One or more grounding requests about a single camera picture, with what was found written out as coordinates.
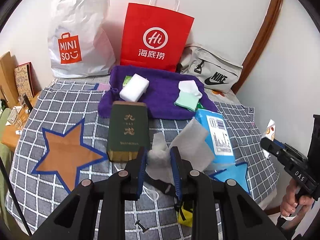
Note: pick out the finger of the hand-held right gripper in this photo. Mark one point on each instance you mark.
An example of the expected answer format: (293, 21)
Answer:
(272, 148)
(281, 144)

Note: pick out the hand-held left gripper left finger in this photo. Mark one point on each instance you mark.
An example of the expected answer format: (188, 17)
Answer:
(142, 175)

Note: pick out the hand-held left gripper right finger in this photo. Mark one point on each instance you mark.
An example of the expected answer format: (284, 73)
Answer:
(175, 175)

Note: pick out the black cloth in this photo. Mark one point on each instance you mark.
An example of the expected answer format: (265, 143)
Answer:
(162, 186)

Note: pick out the small white snack sachet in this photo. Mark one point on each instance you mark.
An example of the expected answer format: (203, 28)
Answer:
(270, 130)

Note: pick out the yellow mesh pouch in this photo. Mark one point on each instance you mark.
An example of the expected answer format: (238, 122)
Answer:
(185, 217)

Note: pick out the white and mint green sock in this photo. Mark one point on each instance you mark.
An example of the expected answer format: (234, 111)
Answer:
(188, 95)

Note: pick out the purple fabric storage bin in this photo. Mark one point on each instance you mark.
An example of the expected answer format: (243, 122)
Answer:
(162, 92)

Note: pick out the white sponge block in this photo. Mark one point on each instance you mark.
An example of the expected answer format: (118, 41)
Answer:
(135, 87)

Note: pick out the person's right hand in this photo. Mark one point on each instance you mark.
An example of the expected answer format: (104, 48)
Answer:
(290, 202)

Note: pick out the dark green tea tin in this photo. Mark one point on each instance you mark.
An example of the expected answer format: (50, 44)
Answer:
(127, 130)

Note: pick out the blue tissue pack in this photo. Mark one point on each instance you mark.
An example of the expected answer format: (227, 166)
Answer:
(220, 120)

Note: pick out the grey waist bag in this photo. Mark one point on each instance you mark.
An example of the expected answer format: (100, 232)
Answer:
(217, 62)

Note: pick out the grey checked blanket with stars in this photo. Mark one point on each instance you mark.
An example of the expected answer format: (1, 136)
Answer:
(62, 100)

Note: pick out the wooden nightstand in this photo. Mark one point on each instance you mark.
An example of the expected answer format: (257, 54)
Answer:
(15, 137)

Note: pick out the green blanket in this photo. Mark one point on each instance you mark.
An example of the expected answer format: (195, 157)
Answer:
(5, 180)

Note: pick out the clear glass cup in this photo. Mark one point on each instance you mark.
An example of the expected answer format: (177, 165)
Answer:
(15, 117)

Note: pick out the illustrated book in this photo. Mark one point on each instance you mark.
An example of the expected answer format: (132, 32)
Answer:
(23, 80)

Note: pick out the red paper bag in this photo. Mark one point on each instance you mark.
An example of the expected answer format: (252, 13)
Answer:
(155, 17)

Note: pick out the white plastic shopping bag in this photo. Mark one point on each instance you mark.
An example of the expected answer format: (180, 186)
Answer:
(82, 17)

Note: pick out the wooden headboard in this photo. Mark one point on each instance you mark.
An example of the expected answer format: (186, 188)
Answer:
(6, 75)

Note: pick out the brown wooden door frame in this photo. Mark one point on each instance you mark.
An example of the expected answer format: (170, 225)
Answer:
(265, 30)

